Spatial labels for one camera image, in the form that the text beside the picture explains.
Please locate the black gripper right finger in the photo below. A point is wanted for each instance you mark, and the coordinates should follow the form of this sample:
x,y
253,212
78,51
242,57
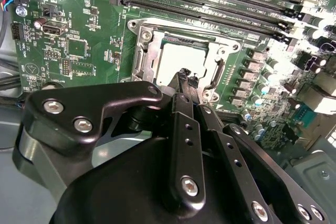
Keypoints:
x,y
231,150

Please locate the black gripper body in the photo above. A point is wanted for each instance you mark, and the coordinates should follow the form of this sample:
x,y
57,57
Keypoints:
x,y
118,195

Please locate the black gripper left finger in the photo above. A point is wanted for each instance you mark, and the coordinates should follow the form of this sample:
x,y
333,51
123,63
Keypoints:
x,y
78,103

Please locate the metal locking lever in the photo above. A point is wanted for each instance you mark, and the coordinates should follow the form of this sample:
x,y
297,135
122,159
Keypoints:
x,y
222,73
136,64

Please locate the metal socket cover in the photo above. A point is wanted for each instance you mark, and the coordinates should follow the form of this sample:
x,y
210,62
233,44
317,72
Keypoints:
x,y
155,56

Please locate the silver CPU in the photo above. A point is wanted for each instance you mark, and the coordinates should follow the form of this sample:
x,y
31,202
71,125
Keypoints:
x,y
183,56

